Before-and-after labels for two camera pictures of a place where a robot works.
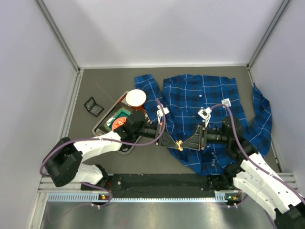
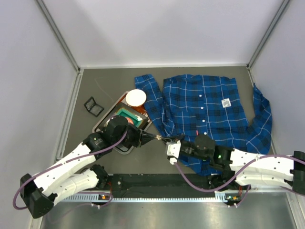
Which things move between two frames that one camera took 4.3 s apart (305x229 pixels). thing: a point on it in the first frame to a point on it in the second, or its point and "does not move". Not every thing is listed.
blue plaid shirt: [188, 101] does not move
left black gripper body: [161, 134] to [139, 138]
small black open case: [93, 108] does not move
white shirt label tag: [227, 102] does not move
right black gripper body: [201, 136] to [182, 145]
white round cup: [136, 97] does not move
